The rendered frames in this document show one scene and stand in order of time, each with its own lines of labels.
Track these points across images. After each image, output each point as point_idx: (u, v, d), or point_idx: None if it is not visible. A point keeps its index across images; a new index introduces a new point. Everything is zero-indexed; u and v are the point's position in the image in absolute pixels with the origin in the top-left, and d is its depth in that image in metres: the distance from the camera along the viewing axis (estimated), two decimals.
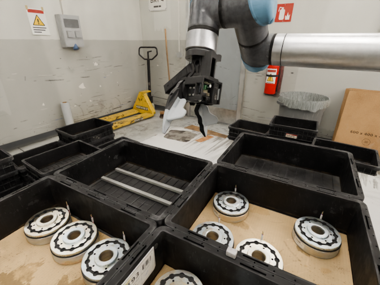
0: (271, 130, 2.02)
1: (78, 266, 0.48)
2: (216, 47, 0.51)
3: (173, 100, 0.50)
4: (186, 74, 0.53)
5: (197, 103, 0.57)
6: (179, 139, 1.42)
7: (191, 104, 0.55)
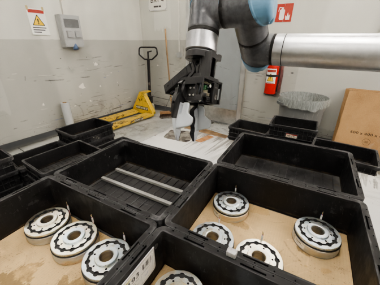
0: (271, 130, 2.02)
1: (78, 266, 0.48)
2: (216, 47, 0.51)
3: (177, 107, 0.51)
4: (186, 74, 0.53)
5: (195, 104, 0.56)
6: (179, 139, 1.42)
7: (191, 104, 0.55)
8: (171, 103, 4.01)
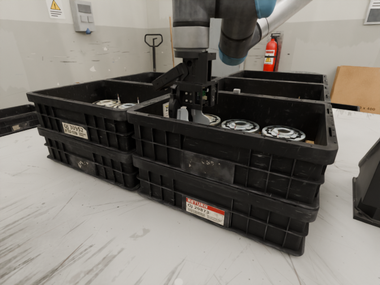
0: None
1: None
2: (208, 40, 0.45)
3: (175, 115, 0.49)
4: (178, 76, 0.48)
5: None
6: None
7: None
8: None
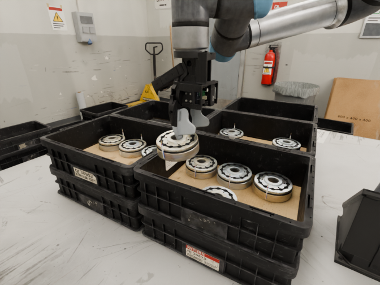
0: None
1: (137, 158, 0.79)
2: (208, 40, 0.45)
3: (176, 116, 0.49)
4: (178, 76, 0.47)
5: None
6: None
7: None
8: None
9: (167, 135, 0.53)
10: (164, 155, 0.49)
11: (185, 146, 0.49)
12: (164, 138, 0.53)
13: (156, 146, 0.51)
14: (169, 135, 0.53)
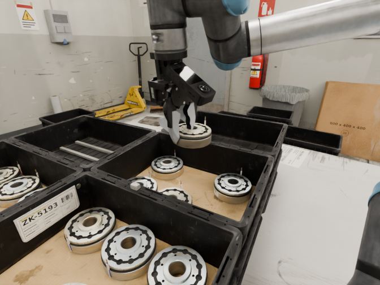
0: None
1: None
2: (152, 42, 0.46)
3: (191, 106, 0.55)
4: None
5: (173, 108, 0.50)
6: (151, 124, 1.49)
7: (177, 106, 0.50)
8: None
9: (200, 128, 0.56)
10: None
11: (186, 123, 0.61)
12: (203, 132, 0.56)
13: None
14: (198, 128, 0.56)
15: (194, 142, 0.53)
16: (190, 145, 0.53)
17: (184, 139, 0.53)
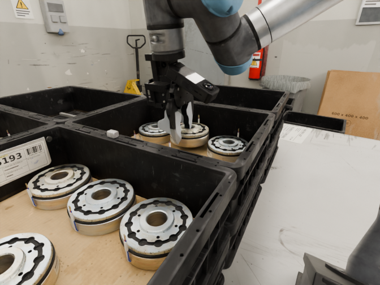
0: None
1: None
2: (149, 43, 0.45)
3: None
4: None
5: (175, 109, 0.49)
6: None
7: (177, 107, 0.50)
8: None
9: (198, 126, 0.57)
10: None
11: (181, 123, 0.61)
12: (202, 129, 0.57)
13: None
14: (196, 127, 0.57)
15: (197, 141, 0.54)
16: (193, 144, 0.54)
17: (186, 139, 0.53)
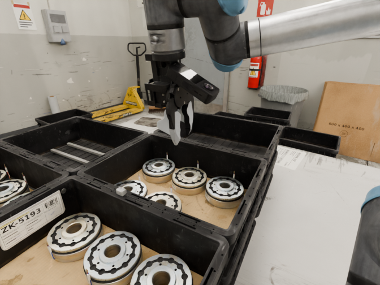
0: (246, 120, 2.07)
1: None
2: (149, 43, 0.45)
3: None
4: None
5: (175, 109, 0.49)
6: (147, 125, 1.47)
7: (178, 107, 0.50)
8: None
9: (197, 175, 0.63)
10: None
11: (181, 168, 0.67)
12: (201, 177, 0.63)
13: None
14: (195, 175, 0.63)
15: (195, 190, 0.60)
16: (192, 193, 0.60)
17: (186, 189, 0.59)
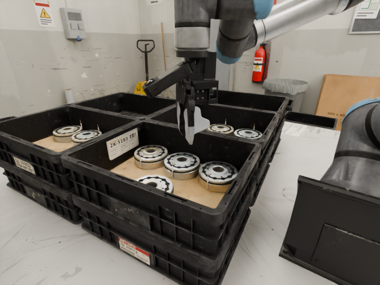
0: None
1: None
2: None
3: (193, 115, 0.49)
4: (186, 76, 0.47)
5: None
6: None
7: None
8: (167, 93, 4.28)
9: (226, 127, 0.84)
10: None
11: (213, 124, 0.88)
12: (229, 129, 0.84)
13: None
14: (225, 127, 0.84)
15: None
16: None
17: None
